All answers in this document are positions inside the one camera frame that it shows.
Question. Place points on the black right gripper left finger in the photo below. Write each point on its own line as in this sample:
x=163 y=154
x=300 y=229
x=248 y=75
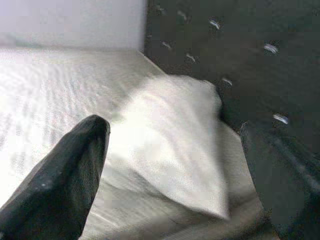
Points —
x=57 y=190

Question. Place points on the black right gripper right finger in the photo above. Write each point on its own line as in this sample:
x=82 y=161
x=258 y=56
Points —
x=292 y=195

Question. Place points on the white printed pillow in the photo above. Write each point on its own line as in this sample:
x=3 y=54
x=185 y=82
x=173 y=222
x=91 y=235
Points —
x=175 y=140

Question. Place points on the white quilted mattress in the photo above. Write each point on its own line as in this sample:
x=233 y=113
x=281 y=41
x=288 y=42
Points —
x=55 y=82

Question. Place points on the dark tufted headboard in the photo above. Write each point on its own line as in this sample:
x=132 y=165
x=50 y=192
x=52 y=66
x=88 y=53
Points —
x=237 y=50

